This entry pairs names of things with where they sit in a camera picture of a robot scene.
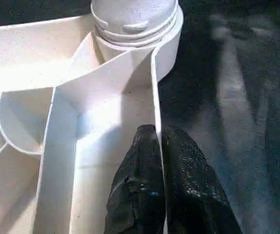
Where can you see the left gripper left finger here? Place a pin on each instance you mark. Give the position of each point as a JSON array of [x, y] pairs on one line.
[[139, 182]]

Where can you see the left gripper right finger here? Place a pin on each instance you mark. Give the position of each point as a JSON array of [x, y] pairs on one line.
[[191, 190]]

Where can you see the white plastic table leg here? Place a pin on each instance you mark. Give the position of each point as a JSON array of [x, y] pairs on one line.
[[135, 14]]

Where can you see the white plastic table top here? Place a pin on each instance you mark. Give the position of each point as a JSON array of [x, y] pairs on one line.
[[20, 61]]

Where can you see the black work mat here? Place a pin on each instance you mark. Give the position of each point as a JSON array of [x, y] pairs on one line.
[[227, 122]]

